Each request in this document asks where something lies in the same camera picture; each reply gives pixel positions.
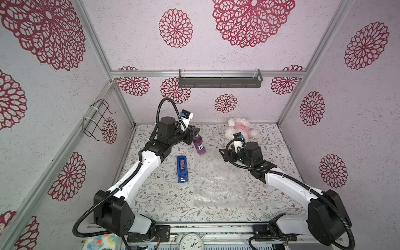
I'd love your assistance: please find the purple glass bottle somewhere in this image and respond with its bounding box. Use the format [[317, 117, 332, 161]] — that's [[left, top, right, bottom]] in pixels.
[[193, 134, 206, 155]]

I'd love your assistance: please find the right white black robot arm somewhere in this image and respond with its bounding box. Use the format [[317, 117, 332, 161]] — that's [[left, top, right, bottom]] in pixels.
[[219, 136, 356, 250]]

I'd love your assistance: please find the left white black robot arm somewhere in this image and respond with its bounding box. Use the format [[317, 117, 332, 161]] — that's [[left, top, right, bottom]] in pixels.
[[72, 97, 200, 244]]

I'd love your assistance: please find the white teddy bear pink shirt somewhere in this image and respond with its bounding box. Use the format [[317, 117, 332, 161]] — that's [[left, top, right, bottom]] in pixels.
[[225, 117, 259, 140]]

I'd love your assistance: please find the blue tape dispenser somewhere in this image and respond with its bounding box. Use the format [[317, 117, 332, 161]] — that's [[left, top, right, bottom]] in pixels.
[[177, 156, 189, 183]]

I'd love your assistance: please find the white analog clock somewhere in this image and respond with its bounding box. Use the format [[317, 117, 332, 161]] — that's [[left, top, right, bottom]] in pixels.
[[179, 233, 205, 250]]

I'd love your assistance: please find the colourful patterned box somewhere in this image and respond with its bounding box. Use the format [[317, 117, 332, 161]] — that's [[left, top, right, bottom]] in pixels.
[[82, 234, 122, 250]]

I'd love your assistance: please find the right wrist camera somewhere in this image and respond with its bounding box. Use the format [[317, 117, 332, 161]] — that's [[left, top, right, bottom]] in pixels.
[[233, 132, 245, 153]]

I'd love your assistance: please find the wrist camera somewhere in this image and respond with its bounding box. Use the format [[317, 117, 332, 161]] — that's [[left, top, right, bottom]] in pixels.
[[233, 132, 245, 153], [180, 109, 193, 127]]

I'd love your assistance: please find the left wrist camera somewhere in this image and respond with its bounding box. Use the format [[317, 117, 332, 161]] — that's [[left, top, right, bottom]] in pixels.
[[180, 109, 193, 127]]

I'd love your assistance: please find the black wall shelf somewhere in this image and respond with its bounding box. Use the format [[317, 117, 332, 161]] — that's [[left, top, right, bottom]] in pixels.
[[178, 70, 264, 89]]

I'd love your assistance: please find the black wire wall rack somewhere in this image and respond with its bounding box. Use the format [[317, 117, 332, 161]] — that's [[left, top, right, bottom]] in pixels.
[[81, 99, 116, 142]]

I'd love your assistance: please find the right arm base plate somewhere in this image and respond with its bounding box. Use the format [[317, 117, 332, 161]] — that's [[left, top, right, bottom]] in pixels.
[[252, 224, 297, 242]]

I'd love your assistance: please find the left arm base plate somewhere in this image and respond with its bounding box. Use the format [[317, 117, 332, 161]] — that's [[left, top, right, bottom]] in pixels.
[[127, 225, 171, 243]]

